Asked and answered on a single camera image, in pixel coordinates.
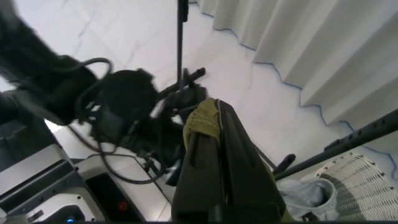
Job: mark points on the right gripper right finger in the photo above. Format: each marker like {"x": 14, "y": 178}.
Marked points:
{"x": 248, "y": 180}

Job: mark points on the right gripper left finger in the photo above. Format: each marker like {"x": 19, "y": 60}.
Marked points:
{"x": 199, "y": 180}

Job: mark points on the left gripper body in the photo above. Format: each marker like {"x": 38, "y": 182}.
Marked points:
{"x": 161, "y": 137}

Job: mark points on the green long-sleeved shirt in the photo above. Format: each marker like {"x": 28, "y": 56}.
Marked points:
{"x": 202, "y": 118}

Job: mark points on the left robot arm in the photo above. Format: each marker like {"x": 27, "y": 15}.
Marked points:
{"x": 40, "y": 77}

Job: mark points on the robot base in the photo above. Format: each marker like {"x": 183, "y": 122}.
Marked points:
{"x": 31, "y": 174}

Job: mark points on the white laundry basket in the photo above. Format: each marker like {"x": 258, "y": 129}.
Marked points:
{"x": 367, "y": 193}

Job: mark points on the black clothes rack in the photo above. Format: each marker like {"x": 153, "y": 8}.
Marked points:
{"x": 367, "y": 132}

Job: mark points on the white curtain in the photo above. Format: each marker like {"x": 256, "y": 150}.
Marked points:
{"x": 311, "y": 37}

